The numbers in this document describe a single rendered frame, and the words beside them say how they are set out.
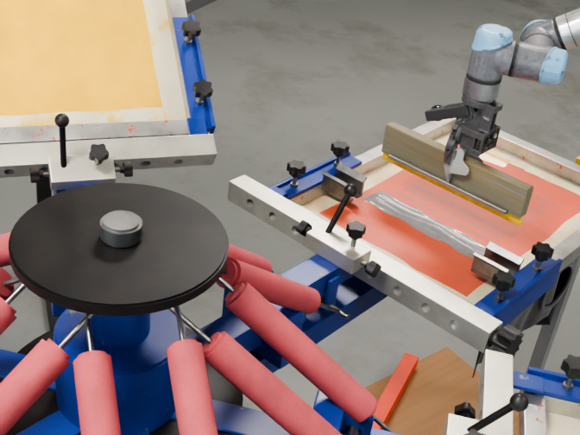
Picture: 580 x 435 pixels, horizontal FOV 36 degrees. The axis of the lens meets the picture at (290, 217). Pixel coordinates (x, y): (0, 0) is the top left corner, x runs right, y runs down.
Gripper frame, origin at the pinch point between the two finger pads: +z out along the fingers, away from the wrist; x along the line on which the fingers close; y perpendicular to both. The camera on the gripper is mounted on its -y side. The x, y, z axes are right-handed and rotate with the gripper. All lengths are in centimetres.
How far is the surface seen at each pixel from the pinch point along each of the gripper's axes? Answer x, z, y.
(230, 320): -69, 7, -1
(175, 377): -102, -14, 20
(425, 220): -3.2, 13.0, -2.5
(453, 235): -3.1, 13.0, 5.5
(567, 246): 10.1, 10.2, 27.1
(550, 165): 45.6, 11.9, 4.2
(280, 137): 141, 108, -170
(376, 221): -12.1, 13.4, -10.0
